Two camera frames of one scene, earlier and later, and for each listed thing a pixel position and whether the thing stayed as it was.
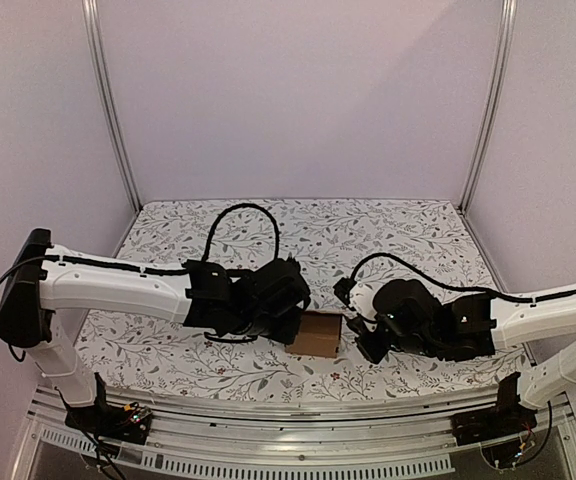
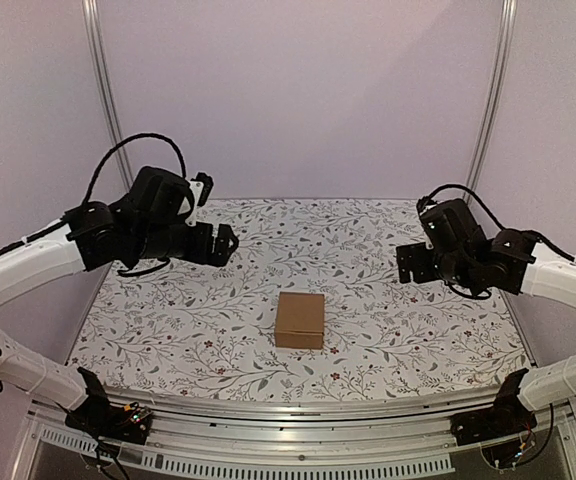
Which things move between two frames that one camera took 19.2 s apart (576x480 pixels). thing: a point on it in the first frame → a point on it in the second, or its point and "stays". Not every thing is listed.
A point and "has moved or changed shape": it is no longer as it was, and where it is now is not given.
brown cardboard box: (318, 334) has moved or changed shape
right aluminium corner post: (495, 93) stays
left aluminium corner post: (91, 14) stays
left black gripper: (288, 332) → (203, 253)
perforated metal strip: (437, 462) stays
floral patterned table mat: (138, 359) stays
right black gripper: (363, 340) → (421, 262)
